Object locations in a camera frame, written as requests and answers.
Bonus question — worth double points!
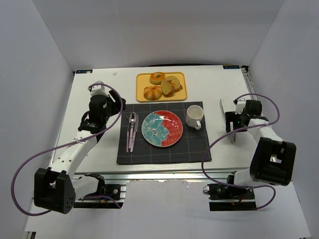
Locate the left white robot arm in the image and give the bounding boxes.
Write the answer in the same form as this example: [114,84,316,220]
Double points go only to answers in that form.
[33,86,125,214]

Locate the right blue corner label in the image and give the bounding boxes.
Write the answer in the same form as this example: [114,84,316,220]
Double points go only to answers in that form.
[223,65,240,69]

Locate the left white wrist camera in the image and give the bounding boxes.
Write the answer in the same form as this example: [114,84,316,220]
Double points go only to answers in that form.
[88,81,109,97]

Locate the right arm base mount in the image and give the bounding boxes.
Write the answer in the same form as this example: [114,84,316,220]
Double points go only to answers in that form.
[202,184,257,212]

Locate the speckled bread slice back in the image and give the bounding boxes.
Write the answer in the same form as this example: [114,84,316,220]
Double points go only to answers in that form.
[166,76,182,93]

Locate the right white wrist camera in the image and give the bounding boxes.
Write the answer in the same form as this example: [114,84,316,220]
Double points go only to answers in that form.
[233,98,246,115]

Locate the speckled bread slice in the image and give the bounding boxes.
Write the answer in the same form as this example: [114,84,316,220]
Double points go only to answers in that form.
[160,80,172,95]
[166,76,182,93]

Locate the speckled bread slice front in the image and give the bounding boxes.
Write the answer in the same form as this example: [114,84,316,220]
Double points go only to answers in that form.
[160,80,172,95]

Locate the striped round bun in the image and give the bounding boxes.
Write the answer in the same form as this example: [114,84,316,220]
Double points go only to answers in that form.
[144,86,162,101]

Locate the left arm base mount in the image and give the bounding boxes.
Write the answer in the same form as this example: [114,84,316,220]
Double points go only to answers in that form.
[72,173,126,209]

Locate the red and teal plate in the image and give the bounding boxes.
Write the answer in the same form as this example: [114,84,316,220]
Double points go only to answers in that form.
[141,111,183,147]

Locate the blue corner label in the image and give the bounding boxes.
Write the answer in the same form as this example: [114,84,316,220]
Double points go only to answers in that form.
[223,65,240,69]
[75,69,93,74]

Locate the pink handled knife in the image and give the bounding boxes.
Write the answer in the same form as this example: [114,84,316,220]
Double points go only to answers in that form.
[130,113,139,152]

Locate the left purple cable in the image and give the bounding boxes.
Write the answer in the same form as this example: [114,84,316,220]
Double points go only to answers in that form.
[10,83,125,217]

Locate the left blue corner label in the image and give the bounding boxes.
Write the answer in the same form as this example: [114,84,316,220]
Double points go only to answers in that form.
[75,69,93,74]

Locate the metal serving tongs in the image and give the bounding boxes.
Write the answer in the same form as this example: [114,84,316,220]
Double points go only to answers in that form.
[219,99,236,144]

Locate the aluminium table frame rail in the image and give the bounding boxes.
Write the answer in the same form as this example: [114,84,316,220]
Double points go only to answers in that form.
[74,166,250,180]

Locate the yellow plastic tray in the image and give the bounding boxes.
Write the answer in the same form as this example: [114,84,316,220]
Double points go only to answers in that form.
[136,72,187,103]

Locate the pink handled spoon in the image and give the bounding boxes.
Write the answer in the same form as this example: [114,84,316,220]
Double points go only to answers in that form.
[129,119,135,152]

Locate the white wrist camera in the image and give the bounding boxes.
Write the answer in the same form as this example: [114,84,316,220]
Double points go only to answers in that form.
[233,98,246,115]
[88,81,109,97]

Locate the ring donut bread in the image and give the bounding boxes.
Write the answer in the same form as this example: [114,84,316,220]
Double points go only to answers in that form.
[150,72,165,85]

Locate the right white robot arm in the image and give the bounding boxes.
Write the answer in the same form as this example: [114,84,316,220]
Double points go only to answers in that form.
[224,98,297,187]

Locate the dark checked placemat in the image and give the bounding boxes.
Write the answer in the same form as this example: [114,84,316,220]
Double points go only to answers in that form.
[117,102,211,165]

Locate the pink handled fork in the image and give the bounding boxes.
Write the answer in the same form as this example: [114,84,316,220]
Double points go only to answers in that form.
[126,113,134,153]

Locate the white ceramic mug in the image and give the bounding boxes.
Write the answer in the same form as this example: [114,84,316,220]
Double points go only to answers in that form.
[185,105,204,130]

